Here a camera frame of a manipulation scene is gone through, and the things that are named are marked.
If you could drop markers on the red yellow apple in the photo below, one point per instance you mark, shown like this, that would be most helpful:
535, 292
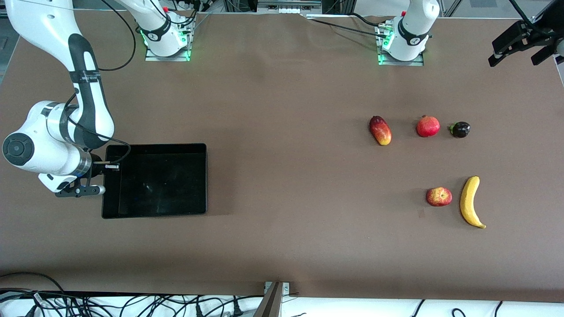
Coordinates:
439, 197

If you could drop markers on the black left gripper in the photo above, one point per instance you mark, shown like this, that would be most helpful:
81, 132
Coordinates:
536, 35

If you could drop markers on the red yellow mango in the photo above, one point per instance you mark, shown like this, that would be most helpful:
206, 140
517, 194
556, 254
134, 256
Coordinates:
380, 130

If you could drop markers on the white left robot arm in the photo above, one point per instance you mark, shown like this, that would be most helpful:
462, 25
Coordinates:
412, 37

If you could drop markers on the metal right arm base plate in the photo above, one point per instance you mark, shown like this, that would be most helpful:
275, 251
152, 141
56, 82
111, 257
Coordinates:
152, 57

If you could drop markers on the yellow banana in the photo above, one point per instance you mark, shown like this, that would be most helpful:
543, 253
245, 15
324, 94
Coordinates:
469, 200

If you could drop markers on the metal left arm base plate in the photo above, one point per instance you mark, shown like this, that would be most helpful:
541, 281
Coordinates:
416, 63

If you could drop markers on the dark purple mangosteen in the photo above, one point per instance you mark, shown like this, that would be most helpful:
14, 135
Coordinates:
460, 129

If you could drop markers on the metal bracket at table edge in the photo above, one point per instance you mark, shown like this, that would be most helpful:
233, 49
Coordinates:
272, 301

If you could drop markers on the silver device behind table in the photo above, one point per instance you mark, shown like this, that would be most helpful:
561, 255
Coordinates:
288, 6

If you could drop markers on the red pomegranate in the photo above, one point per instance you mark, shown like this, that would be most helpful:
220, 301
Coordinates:
428, 126

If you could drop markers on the black rectangular plastic tray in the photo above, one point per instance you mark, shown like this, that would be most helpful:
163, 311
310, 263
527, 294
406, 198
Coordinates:
163, 185

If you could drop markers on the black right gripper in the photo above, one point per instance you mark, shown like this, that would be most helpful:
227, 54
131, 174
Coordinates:
97, 167

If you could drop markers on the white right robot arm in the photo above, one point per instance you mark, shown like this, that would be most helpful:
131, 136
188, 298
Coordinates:
48, 145

